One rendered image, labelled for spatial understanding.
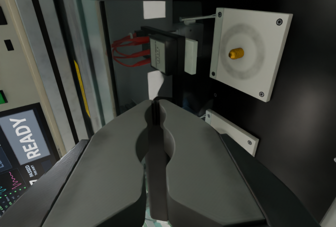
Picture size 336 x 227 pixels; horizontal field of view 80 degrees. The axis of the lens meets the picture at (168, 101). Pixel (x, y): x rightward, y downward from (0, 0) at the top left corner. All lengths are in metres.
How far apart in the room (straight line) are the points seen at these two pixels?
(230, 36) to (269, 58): 0.09
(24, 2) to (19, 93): 0.14
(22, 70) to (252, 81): 0.40
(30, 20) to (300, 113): 0.43
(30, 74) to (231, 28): 0.36
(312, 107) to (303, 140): 0.06
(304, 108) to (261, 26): 0.15
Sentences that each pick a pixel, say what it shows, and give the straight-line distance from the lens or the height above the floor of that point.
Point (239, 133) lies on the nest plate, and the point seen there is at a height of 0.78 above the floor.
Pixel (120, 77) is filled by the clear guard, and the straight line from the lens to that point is 0.16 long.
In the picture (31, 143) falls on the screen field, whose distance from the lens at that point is 0.45.
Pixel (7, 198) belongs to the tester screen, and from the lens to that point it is 0.53.
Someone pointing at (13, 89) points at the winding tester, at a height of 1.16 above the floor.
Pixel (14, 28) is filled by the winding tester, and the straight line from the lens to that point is 0.38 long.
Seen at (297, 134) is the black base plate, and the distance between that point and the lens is 0.42.
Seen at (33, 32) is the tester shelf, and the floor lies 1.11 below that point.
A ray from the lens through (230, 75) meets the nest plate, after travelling 0.45.
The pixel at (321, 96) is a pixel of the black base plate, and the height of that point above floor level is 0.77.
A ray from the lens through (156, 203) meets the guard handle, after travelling 0.19.
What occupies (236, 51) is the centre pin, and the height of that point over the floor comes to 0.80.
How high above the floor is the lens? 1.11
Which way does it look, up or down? 28 degrees down
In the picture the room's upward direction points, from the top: 108 degrees counter-clockwise
